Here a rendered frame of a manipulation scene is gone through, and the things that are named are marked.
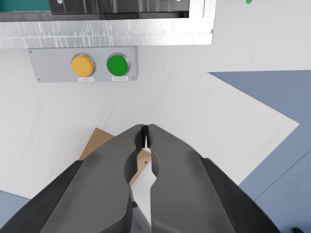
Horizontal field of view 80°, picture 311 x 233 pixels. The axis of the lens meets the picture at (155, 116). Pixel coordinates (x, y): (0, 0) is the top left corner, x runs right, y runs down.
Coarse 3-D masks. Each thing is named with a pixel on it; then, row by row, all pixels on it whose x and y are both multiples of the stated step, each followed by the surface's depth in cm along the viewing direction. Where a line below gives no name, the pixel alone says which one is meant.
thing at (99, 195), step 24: (120, 144) 10; (144, 144) 12; (96, 168) 8; (120, 168) 8; (72, 192) 7; (96, 192) 7; (120, 192) 7; (72, 216) 6; (96, 216) 6; (120, 216) 6
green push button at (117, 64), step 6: (108, 60) 36; (114, 60) 36; (120, 60) 36; (126, 60) 37; (108, 66) 36; (114, 66) 36; (120, 66) 36; (126, 66) 36; (114, 72) 37; (120, 72) 37
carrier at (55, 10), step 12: (60, 0) 31; (72, 0) 32; (84, 0) 32; (96, 0) 32; (108, 0) 32; (120, 0) 32; (132, 0) 32; (144, 0) 32; (156, 0) 32; (168, 0) 32; (180, 0) 32; (60, 12) 32; (72, 12) 32; (84, 12) 32; (96, 12) 32; (108, 12) 32; (120, 12) 32; (132, 12) 32; (144, 12) 33; (156, 12) 34
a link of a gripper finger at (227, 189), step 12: (216, 168) 8; (216, 180) 8; (228, 180) 8; (228, 192) 7; (240, 192) 7; (228, 204) 7; (240, 204) 7; (252, 204) 7; (240, 216) 6; (252, 216) 6; (264, 216) 6; (240, 228) 6; (252, 228) 6; (264, 228) 6; (276, 228) 6
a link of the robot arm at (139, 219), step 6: (132, 210) 46; (138, 210) 47; (138, 216) 45; (144, 216) 47; (132, 222) 43; (138, 222) 44; (144, 222) 45; (132, 228) 42; (138, 228) 43; (144, 228) 43; (150, 228) 45
